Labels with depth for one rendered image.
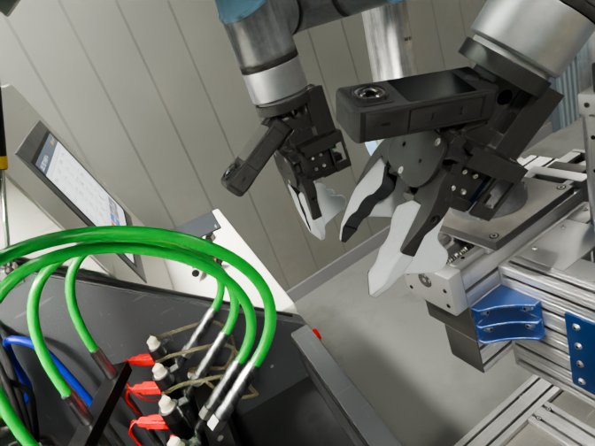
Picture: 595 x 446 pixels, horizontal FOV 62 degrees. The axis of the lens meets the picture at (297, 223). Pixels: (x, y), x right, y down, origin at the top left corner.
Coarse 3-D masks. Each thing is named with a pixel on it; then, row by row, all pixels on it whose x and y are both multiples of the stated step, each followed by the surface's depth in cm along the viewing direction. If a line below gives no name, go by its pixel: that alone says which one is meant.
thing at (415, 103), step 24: (456, 72) 38; (336, 96) 36; (360, 96) 34; (384, 96) 34; (408, 96) 35; (432, 96) 35; (456, 96) 35; (480, 96) 35; (360, 120) 34; (384, 120) 34; (408, 120) 35; (432, 120) 35; (456, 120) 36
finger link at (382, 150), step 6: (390, 138) 44; (384, 144) 44; (378, 150) 45; (384, 150) 44; (372, 156) 46; (378, 156) 45; (384, 156) 44; (372, 162) 45; (366, 168) 46; (366, 174) 46; (360, 180) 46
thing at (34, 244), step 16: (32, 240) 46; (48, 240) 47; (64, 240) 47; (80, 240) 48; (160, 240) 51; (176, 240) 51; (192, 240) 52; (0, 256) 46; (16, 256) 46; (224, 256) 54; (256, 272) 56; (256, 288) 57; (272, 304) 58; (272, 320) 59; (272, 336) 59; (256, 352) 60
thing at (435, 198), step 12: (432, 180) 38; (444, 180) 37; (420, 192) 38; (432, 192) 37; (444, 192) 37; (432, 204) 37; (444, 204) 37; (420, 216) 38; (432, 216) 37; (420, 228) 37; (432, 228) 38; (408, 240) 38; (420, 240) 39; (408, 252) 39
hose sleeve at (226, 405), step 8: (248, 360) 60; (248, 368) 60; (256, 368) 60; (240, 376) 60; (248, 376) 60; (240, 384) 60; (248, 384) 60; (232, 392) 60; (240, 392) 60; (224, 400) 60; (232, 400) 60; (224, 408) 60; (232, 408) 60; (216, 416) 61; (224, 416) 60
